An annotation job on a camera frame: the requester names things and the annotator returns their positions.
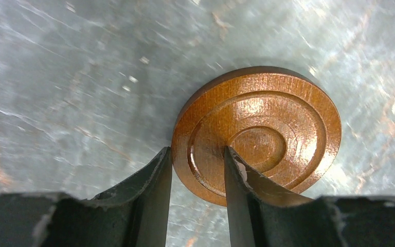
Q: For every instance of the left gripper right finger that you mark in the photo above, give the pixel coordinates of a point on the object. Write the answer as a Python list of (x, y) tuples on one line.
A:
[(263, 213)]

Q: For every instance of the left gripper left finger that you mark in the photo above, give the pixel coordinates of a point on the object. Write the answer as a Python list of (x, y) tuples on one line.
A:
[(134, 212)]

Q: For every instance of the wooden coaster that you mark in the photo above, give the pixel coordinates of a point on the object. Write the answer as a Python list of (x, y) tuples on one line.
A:
[(279, 121)]

